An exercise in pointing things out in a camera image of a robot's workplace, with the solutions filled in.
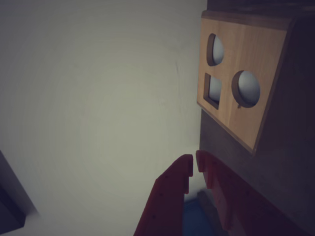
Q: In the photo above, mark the wooden shape sorter box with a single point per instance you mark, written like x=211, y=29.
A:
x=251, y=54

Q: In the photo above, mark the blue flat object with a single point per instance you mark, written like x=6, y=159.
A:
x=194, y=221

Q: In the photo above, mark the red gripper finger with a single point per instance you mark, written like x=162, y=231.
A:
x=233, y=201
x=167, y=196

